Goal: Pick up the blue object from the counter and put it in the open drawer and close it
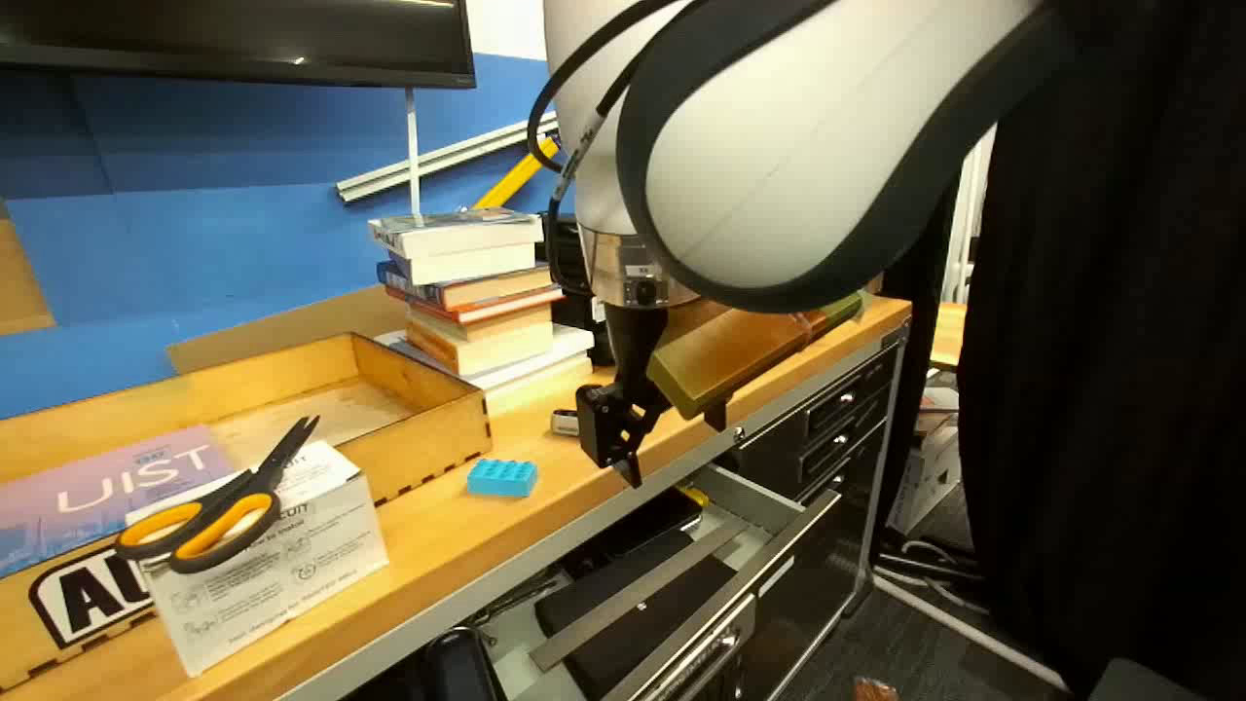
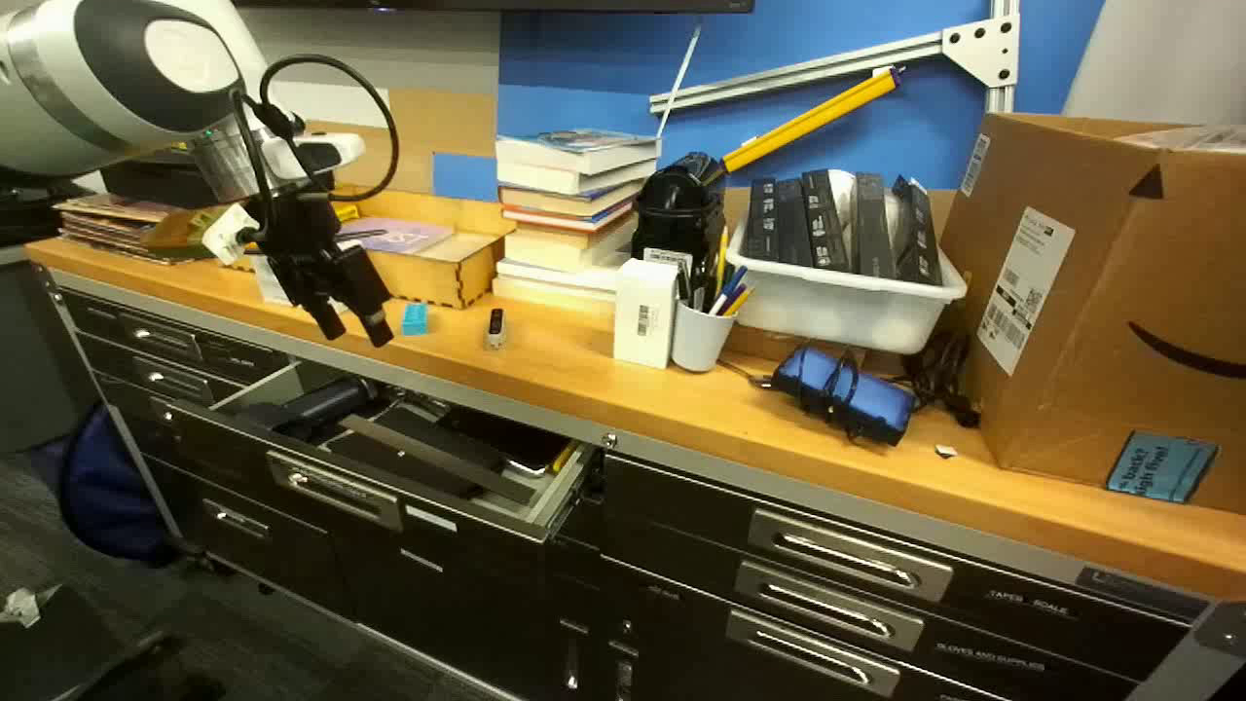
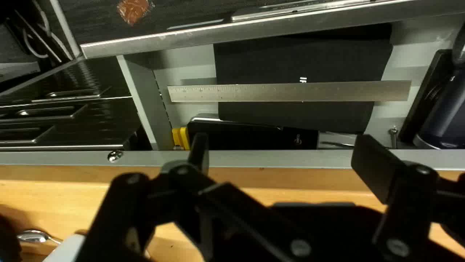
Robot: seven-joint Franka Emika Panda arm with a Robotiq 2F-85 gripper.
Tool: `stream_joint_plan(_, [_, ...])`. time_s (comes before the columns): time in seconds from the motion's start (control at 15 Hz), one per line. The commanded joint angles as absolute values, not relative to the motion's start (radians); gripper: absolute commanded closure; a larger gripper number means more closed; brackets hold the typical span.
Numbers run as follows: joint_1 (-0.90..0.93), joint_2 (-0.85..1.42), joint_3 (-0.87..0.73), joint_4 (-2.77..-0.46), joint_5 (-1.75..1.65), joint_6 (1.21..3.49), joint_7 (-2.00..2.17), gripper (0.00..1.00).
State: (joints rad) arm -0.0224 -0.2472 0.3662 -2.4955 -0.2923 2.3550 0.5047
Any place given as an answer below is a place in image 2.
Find flat white book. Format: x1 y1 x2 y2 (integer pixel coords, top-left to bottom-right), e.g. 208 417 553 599
489 259 640 313

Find thin white rod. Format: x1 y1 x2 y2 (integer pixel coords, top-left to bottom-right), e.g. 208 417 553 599
652 24 703 147

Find blue round bag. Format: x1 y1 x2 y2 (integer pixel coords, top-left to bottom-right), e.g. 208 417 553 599
56 402 188 570

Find blue pen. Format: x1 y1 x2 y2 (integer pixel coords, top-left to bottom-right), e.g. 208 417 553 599
711 262 751 315

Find thick cream book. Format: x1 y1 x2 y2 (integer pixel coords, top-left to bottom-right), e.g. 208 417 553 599
504 223 642 273

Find black gadget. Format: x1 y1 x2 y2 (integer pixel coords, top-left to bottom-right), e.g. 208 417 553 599
248 374 392 445

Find grey metal stand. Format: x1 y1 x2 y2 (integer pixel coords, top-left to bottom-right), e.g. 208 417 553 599
0 245 192 561

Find thick white book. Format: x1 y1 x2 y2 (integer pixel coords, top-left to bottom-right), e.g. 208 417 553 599
489 125 667 201

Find black ridged module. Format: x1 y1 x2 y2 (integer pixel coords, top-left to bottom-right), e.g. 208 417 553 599
847 167 898 281
737 177 786 262
774 167 840 273
890 177 947 289

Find long black bar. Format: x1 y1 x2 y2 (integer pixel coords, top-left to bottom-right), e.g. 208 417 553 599
337 415 507 507

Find tan wall board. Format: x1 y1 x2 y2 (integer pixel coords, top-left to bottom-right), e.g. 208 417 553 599
387 86 507 204

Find brown cardboard shipping box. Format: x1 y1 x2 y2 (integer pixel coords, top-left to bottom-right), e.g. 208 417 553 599
937 114 1246 517

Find white pen cup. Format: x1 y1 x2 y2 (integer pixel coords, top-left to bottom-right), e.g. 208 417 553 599
667 291 741 380

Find yellow bar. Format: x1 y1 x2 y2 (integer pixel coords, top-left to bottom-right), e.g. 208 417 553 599
716 68 902 180

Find open wooden laser-cut box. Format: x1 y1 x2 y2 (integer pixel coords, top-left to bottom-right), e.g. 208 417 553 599
323 190 509 313

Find white plastic bin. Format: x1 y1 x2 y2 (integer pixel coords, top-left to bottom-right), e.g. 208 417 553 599
720 167 975 359

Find black drawer with metal handle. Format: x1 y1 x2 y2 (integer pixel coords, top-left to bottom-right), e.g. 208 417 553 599
62 291 293 389
594 511 1145 701
587 570 1018 701
594 454 1216 680
73 333 254 408
132 441 576 615
208 359 601 550

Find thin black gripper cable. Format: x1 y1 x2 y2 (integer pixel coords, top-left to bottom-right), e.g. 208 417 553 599
237 51 404 212

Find thin red book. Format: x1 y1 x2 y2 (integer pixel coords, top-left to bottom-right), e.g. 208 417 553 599
504 206 640 238

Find aluminium rail with bracket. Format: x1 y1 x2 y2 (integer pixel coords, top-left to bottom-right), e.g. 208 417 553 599
648 0 1023 123

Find small white upright box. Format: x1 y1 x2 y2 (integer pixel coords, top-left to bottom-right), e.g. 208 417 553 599
613 254 684 374

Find black drawer cabinet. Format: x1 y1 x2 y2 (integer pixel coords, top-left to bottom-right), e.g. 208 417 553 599
36 278 1246 701

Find black boxy device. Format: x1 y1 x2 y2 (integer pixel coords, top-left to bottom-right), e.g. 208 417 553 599
631 147 731 264

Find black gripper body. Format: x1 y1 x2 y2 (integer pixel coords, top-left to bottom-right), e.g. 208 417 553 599
248 182 396 321

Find brown covered book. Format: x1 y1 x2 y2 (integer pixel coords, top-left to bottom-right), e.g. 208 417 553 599
497 182 648 223

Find crumpled white paper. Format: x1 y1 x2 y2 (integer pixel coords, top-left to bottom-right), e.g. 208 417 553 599
0 585 52 634

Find lavender UIST paper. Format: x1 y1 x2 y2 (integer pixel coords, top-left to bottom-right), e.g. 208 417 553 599
334 216 456 259

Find dark flat paper stack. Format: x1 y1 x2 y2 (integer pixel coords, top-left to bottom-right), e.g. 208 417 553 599
56 190 188 259

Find black cable bundle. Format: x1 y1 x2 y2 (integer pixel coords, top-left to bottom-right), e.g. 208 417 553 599
906 323 990 434

